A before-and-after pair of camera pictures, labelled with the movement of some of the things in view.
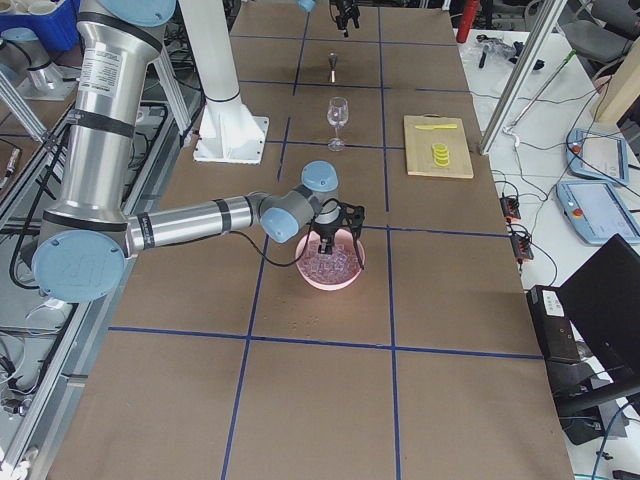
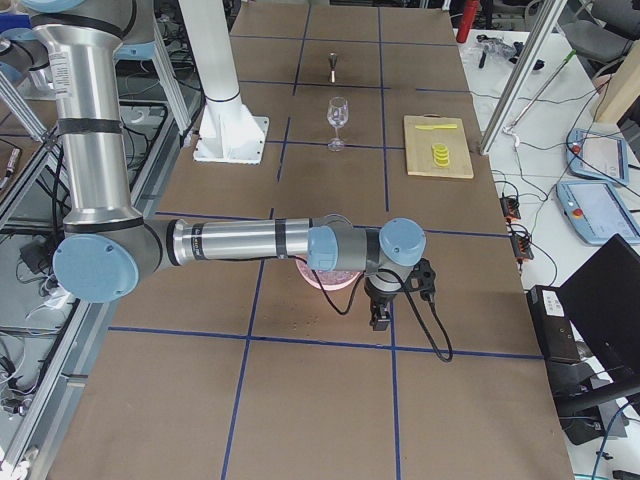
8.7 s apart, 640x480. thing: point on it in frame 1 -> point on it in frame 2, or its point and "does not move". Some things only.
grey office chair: (602, 44) does not move
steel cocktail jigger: (332, 57) does not move
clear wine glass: (337, 116) does not move
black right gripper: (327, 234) -> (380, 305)
